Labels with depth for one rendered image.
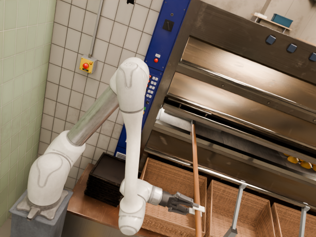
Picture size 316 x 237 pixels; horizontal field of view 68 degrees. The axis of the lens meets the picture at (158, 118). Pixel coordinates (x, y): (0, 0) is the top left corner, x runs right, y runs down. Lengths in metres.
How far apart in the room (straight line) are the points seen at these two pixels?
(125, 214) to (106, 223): 0.78
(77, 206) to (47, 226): 0.59
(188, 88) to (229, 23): 0.50
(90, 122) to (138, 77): 0.41
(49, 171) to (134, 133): 0.42
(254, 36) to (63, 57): 1.33
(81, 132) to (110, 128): 0.79
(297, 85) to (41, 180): 1.69
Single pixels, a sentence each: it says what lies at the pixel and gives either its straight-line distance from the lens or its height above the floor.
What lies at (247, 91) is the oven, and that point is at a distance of 1.82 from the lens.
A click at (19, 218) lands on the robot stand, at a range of 1.40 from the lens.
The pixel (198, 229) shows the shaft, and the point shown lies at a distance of 1.24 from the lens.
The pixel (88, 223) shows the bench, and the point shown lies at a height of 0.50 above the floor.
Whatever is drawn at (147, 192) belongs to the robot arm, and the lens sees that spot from 1.22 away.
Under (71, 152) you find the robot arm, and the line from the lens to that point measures 1.29.
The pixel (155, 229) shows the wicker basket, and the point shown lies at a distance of 1.92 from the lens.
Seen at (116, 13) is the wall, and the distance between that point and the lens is 1.72.
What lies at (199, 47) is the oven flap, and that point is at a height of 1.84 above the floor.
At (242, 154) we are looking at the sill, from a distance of 2.08.
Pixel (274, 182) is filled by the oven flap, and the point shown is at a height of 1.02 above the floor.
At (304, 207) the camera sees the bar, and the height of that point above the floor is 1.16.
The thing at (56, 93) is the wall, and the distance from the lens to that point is 2.05.
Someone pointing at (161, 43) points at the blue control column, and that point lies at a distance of 1.66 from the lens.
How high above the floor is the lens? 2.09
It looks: 28 degrees down
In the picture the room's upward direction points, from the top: 22 degrees clockwise
